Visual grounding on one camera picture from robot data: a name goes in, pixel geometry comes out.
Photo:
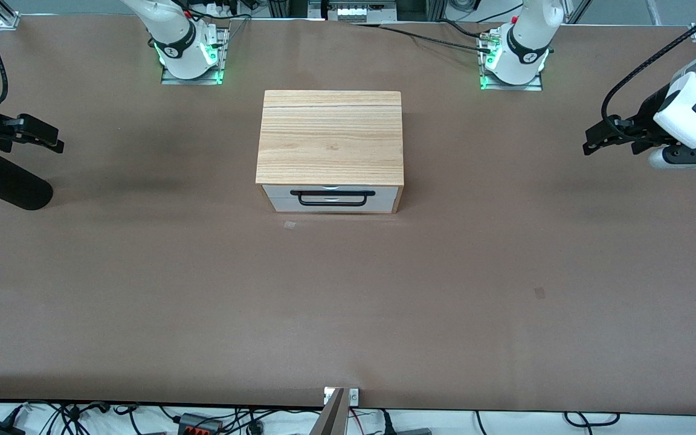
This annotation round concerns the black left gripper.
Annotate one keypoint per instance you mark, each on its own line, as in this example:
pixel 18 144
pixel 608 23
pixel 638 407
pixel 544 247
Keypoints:
pixel 648 112

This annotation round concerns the white Franka right arm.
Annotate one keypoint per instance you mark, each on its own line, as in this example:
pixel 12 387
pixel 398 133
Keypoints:
pixel 179 36

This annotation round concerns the wooden drawer cabinet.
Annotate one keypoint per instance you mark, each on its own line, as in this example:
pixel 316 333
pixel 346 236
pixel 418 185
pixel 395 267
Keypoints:
pixel 330 133

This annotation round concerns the black vase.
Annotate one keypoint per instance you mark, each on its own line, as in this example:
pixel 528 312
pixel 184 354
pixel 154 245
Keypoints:
pixel 16 190

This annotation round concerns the grey power strip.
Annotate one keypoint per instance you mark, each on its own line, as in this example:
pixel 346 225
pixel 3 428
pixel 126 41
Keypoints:
pixel 354 11

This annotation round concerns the black orange power adapter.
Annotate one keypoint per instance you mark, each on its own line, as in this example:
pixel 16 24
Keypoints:
pixel 200 424

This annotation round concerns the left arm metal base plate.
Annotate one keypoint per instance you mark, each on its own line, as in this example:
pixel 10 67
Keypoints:
pixel 535 86

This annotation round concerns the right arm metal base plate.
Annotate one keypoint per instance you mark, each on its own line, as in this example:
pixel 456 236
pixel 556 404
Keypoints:
pixel 170 79

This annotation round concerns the silver camera mount bracket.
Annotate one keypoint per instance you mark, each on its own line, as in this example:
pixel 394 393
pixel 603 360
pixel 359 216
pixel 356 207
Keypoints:
pixel 354 397

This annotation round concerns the brown camera post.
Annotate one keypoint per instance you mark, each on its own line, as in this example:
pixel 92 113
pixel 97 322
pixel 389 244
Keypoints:
pixel 331 420

